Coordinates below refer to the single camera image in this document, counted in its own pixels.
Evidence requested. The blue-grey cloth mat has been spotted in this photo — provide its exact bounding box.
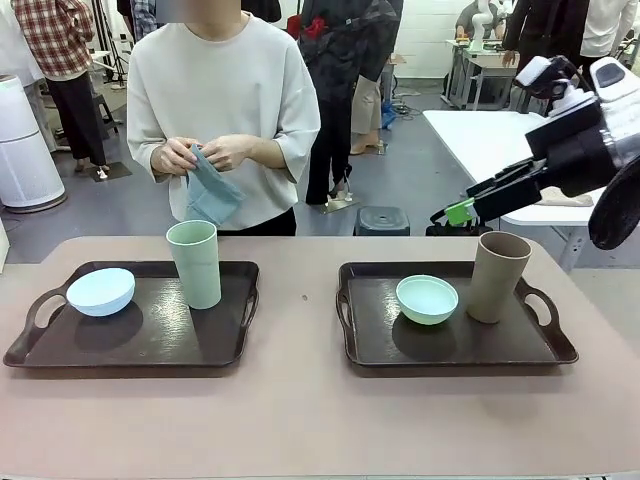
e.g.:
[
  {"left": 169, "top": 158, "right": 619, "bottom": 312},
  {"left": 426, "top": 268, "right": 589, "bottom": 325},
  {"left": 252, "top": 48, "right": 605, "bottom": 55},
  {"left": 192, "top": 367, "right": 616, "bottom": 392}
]
[{"left": 185, "top": 143, "right": 248, "bottom": 228}]

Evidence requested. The person in plaid shirt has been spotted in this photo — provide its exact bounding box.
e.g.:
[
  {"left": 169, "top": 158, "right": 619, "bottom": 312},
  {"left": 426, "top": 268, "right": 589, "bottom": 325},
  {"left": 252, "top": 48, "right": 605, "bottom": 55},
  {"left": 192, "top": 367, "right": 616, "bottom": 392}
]
[{"left": 10, "top": 0, "right": 110, "bottom": 175}]

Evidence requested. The person's left hand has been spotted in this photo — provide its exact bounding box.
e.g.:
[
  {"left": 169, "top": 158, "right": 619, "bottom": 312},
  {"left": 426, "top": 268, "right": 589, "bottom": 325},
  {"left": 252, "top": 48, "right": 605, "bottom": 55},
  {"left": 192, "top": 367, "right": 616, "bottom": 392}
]
[{"left": 201, "top": 133, "right": 252, "bottom": 173}]

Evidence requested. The person's left forearm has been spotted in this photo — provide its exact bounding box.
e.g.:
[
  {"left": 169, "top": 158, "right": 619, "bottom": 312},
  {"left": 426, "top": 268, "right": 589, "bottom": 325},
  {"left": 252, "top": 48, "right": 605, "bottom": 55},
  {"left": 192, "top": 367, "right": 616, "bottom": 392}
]
[{"left": 248, "top": 136, "right": 287, "bottom": 170}]

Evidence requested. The person in white shirt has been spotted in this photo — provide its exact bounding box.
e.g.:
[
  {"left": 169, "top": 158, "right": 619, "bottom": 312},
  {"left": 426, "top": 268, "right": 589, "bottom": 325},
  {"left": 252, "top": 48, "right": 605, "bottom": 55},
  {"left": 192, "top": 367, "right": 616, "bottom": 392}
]
[{"left": 126, "top": 0, "right": 322, "bottom": 237}]

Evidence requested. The light blue bowl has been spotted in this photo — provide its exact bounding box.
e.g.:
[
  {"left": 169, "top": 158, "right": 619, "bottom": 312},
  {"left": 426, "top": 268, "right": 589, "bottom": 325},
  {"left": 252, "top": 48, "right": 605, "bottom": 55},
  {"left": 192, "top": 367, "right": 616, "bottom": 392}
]
[{"left": 65, "top": 267, "right": 137, "bottom": 319}]

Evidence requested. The beige cloth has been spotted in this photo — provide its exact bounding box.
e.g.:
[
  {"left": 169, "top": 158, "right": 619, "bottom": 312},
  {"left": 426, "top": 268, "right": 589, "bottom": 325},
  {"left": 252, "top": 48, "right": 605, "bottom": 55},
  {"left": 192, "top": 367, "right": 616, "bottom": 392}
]
[{"left": 536, "top": 186, "right": 597, "bottom": 208}]

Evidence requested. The person in white top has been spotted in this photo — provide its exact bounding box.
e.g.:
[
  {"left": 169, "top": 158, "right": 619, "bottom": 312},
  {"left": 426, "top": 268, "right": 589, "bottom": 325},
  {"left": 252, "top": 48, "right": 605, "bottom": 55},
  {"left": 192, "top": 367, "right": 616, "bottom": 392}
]
[{"left": 579, "top": 0, "right": 625, "bottom": 59}]

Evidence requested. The tall light green cup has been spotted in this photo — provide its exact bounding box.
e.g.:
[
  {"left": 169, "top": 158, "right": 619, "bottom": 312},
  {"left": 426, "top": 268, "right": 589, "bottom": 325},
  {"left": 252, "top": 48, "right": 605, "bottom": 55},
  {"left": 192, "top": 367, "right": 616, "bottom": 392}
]
[{"left": 165, "top": 219, "right": 223, "bottom": 311}]

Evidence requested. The white air purifier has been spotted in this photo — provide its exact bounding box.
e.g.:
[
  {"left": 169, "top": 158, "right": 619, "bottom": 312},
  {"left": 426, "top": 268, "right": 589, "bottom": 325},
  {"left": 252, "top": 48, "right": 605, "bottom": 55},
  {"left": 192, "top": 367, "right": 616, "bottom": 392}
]
[{"left": 0, "top": 73, "right": 68, "bottom": 209}]

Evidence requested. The person in black clothes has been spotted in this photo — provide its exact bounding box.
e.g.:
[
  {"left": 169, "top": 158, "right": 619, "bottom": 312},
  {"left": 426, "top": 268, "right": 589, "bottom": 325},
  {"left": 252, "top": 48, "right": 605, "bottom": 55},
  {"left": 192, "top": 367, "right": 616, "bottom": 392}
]
[{"left": 297, "top": 0, "right": 405, "bottom": 207}]

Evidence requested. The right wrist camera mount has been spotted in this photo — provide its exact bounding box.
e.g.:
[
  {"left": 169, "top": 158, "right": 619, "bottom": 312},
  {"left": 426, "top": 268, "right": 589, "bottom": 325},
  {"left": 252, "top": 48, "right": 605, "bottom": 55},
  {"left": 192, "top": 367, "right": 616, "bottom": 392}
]
[{"left": 513, "top": 55, "right": 599, "bottom": 120}]

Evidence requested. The metal floor plate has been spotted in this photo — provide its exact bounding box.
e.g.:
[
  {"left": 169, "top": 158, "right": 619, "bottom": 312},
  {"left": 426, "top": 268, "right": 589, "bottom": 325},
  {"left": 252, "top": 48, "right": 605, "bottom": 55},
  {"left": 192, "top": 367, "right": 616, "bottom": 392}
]
[
  {"left": 87, "top": 161, "right": 134, "bottom": 183},
  {"left": 318, "top": 195, "right": 363, "bottom": 216}
]

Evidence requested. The tall brown cup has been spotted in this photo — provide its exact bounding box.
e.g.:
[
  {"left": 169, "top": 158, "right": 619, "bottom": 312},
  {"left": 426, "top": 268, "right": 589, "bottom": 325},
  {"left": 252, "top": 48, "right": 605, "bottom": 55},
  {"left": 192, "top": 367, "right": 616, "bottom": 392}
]
[{"left": 465, "top": 230, "right": 534, "bottom": 325}]

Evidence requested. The black tripod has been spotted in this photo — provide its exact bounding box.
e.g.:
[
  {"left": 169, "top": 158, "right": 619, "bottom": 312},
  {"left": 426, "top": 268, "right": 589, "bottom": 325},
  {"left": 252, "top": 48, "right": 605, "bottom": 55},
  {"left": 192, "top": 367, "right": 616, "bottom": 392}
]
[{"left": 97, "top": 0, "right": 135, "bottom": 87}]

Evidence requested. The grey background desk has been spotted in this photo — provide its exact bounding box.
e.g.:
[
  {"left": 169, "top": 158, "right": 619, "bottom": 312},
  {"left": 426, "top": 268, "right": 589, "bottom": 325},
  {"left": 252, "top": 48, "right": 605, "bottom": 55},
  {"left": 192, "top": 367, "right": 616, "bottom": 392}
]
[{"left": 441, "top": 38, "right": 522, "bottom": 110}]

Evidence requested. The dark brown serving tray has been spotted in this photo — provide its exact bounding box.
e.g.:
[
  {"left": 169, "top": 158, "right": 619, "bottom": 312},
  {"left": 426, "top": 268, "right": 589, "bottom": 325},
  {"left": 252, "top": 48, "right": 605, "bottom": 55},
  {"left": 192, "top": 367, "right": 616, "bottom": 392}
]
[
  {"left": 335, "top": 260, "right": 581, "bottom": 371},
  {"left": 2, "top": 260, "right": 262, "bottom": 371}
]

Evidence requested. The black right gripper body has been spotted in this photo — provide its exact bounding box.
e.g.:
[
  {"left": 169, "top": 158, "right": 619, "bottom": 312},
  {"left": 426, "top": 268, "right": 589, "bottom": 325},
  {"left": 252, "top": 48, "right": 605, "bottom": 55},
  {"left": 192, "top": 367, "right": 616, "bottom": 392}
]
[{"left": 524, "top": 96, "right": 620, "bottom": 198}]

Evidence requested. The white work table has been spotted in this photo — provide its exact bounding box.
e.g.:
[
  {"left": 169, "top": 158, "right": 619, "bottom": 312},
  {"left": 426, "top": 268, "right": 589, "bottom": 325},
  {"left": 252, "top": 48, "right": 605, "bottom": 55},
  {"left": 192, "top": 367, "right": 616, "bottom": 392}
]
[{"left": 421, "top": 108, "right": 607, "bottom": 274}]

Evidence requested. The person in khaki trousers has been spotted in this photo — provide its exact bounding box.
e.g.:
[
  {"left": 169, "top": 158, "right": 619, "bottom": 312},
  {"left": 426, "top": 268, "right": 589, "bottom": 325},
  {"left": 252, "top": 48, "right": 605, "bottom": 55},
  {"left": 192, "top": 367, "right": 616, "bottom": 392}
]
[{"left": 348, "top": 74, "right": 387, "bottom": 157}]

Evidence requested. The dark grey plastic stool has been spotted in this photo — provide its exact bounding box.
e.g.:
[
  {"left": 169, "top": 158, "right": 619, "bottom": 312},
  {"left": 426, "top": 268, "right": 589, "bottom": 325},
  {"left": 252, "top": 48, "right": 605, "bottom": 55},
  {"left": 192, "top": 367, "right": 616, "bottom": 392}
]
[{"left": 352, "top": 204, "right": 413, "bottom": 238}]

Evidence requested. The mint green bowl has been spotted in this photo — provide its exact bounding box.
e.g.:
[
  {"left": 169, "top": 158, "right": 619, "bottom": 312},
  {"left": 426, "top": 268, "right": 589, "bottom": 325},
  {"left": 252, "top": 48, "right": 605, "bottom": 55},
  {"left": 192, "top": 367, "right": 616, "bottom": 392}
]
[{"left": 395, "top": 273, "right": 460, "bottom": 327}]

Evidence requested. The person in black jacket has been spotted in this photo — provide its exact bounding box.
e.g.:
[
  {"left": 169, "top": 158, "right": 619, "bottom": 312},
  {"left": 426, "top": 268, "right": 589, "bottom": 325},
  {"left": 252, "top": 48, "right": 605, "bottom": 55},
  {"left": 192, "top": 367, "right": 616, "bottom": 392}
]
[{"left": 501, "top": 0, "right": 590, "bottom": 112}]

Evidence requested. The person's right hand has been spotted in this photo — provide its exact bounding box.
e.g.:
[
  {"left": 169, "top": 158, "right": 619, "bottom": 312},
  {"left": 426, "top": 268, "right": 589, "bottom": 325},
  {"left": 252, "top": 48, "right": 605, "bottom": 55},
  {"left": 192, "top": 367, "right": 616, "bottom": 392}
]
[{"left": 151, "top": 136, "right": 202, "bottom": 177}]

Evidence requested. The grey step stool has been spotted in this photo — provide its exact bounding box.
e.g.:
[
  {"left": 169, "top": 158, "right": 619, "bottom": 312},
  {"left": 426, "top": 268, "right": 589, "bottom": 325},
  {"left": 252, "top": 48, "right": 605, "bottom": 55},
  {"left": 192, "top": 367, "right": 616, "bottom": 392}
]
[{"left": 88, "top": 91, "right": 122, "bottom": 135}]

